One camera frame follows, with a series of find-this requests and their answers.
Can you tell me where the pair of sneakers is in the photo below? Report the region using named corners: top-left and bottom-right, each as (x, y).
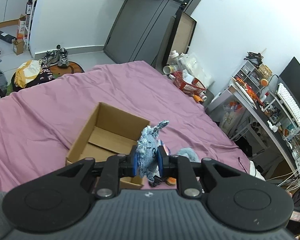
top-left (39, 45), bottom-right (69, 68)

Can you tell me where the red plastic basket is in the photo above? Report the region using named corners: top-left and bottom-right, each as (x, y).
top-left (172, 71), bottom-right (206, 95)

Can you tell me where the grey door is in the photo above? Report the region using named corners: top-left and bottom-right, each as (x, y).
top-left (104, 0), bottom-right (201, 66)

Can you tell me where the white keyboard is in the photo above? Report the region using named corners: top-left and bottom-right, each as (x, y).
top-left (276, 83), bottom-right (300, 128)

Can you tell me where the paper tape roll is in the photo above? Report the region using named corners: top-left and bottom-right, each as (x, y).
top-left (162, 65), bottom-right (175, 75)

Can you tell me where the black cable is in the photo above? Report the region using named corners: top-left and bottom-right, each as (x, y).
top-left (238, 156), bottom-right (252, 174)

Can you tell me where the blue fluffy plush slipper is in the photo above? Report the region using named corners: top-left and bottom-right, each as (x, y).
top-left (176, 147), bottom-right (200, 163)

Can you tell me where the purple bed sheet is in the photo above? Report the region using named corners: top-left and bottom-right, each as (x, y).
top-left (0, 61), bottom-right (250, 192)

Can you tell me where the hamburger plush toy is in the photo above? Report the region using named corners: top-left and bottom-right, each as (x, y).
top-left (166, 177), bottom-right (176, 186)

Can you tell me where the orange bottle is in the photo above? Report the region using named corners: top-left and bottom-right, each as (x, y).
top-left (192, 95), bottom-right (203, 103)

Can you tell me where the black monitor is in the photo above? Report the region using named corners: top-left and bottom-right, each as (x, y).
top-left (280, 57), bottom-right (300, 106)

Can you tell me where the yellow white bag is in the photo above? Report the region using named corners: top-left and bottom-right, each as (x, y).
top-left (13, 60), bottom-right (41, 88)

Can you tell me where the white plastic bag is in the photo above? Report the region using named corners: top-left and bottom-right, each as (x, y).
top-left (181, 53), bottom-right (214, 88)

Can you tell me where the blue tissue pack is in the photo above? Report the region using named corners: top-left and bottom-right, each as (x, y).
top-left (162, 144), bottom-right (170, 155)

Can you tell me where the small cardboard box on floor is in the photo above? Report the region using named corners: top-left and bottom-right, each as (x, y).
top-left (13, 40), bottom-right (24, 55)

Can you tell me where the black framed cork board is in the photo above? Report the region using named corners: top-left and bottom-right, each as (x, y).
top-left (162, 10), bottom-right (197, 64)

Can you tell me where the grey drawer organizer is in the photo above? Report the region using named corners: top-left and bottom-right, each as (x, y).
top-left (231, 60), bottom-right (263, 93)

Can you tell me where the brown cardboard box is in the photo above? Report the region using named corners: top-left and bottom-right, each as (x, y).
top-left (65, 101), bottom-right (151, 190)

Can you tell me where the clear plastic bottle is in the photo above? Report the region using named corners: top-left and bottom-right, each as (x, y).
top-left (167, 50), bottom-right (187, 72)

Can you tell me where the white desk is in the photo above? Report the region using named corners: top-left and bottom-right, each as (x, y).
top-left (205, 85), bottom-right (300, 189)

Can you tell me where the black stitched soft toy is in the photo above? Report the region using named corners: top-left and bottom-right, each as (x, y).
top-left (148, 176), bottom-right (166, 187)

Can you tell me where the blue knitted soft toy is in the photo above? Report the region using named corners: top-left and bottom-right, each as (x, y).
top-left (136, 120), bottom-right (169, 183)

